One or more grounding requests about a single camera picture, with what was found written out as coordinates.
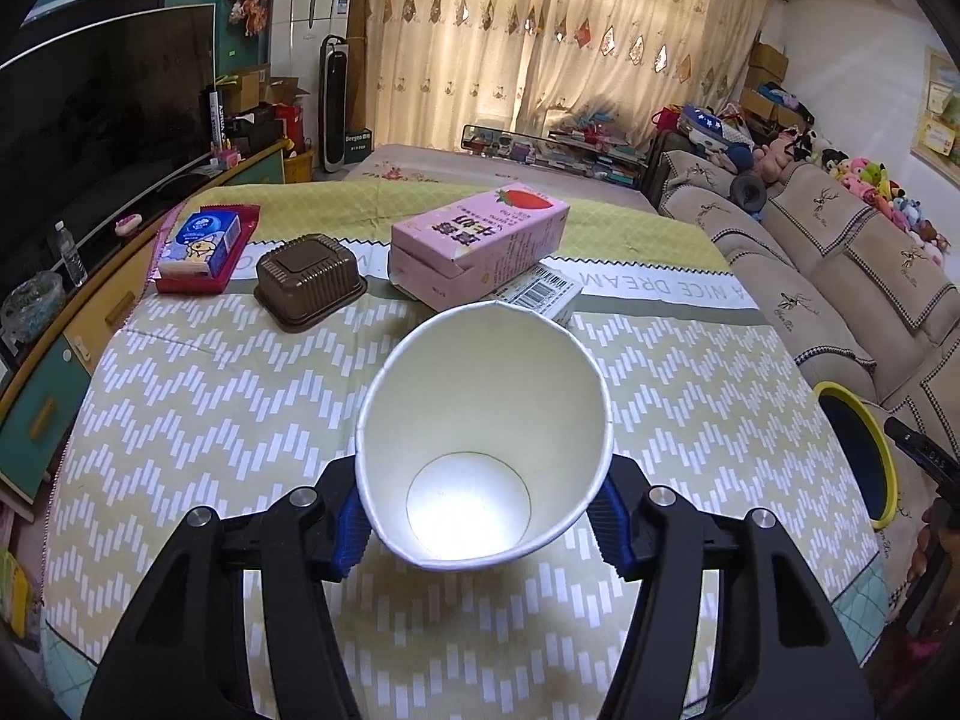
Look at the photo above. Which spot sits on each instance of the small pink dish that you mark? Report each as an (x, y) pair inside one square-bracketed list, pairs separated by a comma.
[(127, 224)]

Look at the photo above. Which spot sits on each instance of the beige embroidered curtain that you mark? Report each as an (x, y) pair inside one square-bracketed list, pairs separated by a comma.
[(450, 37), (660, 37)]

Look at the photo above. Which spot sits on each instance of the white paper cup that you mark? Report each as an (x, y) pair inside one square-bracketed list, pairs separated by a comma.
[(487, 405)]

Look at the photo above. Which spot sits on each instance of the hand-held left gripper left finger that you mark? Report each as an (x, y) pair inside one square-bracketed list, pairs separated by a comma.
[(349, 540)]

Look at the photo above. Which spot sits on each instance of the small white barcode box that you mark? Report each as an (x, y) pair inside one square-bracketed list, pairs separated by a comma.
[(544, 289)]

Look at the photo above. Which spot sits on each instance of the yellow basket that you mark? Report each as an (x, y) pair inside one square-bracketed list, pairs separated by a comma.
[(300, 166)]

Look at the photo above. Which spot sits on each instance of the person's right hand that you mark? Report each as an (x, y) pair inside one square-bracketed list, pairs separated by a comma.
[(924, 555)]

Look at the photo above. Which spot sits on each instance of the yellow and teal television cabinet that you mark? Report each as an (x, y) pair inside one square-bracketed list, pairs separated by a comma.
[(45, 405)]

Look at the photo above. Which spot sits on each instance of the floral beige mat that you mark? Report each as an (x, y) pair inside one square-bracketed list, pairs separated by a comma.
[(450, 165)]

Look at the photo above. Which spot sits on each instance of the pile of plush toys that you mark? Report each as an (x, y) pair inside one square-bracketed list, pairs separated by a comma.
[(877, 180)]

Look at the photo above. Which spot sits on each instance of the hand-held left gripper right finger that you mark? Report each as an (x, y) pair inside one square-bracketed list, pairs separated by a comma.
[(611, 532)]

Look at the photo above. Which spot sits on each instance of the framed wall picture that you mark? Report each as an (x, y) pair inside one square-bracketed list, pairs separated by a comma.
[(939, 120)]

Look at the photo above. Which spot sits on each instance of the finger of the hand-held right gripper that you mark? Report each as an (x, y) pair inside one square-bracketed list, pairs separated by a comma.
[(911, 444)]

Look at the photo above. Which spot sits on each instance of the white shuttlecock tube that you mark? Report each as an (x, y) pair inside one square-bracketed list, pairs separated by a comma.
[(215, 120)]

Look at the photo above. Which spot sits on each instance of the open cardboard boxes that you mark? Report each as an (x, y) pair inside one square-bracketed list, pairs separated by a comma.
[(259, 101)]

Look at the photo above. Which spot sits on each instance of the green box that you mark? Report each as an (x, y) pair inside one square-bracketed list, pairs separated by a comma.
[(358, 142)]

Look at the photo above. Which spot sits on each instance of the blue starry bag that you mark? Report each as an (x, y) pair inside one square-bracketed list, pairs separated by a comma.
[(712, 127)]

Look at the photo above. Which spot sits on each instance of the blue tissue pack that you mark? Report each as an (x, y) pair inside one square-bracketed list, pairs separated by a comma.
[(201, 244)]

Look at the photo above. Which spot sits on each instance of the beige sofa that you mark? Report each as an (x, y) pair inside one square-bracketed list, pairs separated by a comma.
[(817, 277)]

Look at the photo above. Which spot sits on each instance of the clear water bottle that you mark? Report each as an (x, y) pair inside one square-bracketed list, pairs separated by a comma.
[(71, 255)]

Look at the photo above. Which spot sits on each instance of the stack of cardboard boxes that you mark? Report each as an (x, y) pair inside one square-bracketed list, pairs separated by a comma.
[(769, 75)]

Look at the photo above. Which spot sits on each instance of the large curved television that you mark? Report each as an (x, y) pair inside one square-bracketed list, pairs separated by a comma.
[(97, 120)]

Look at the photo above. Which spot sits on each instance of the brown plastic container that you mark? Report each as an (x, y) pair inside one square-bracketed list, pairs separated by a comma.
[(307, 281)]

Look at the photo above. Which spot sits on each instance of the glass coffee table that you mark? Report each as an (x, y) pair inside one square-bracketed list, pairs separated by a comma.
[(555, 154)]

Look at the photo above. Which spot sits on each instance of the pink strawberry milk carton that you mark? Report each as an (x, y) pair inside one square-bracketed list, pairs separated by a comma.
[(480, 240)]

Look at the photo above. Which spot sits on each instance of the red tray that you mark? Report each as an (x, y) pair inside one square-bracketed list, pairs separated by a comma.
[(187, 285)]

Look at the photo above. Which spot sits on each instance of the white standing air conditioner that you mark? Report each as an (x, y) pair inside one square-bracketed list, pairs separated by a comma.
[(311, 15)]

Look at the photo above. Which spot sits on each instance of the yellow rimmed trash bin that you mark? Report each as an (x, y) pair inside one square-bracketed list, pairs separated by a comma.
[(862, 450)]

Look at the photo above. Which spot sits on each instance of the black tower fan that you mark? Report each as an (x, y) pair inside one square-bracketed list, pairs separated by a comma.
[(335, 105)]

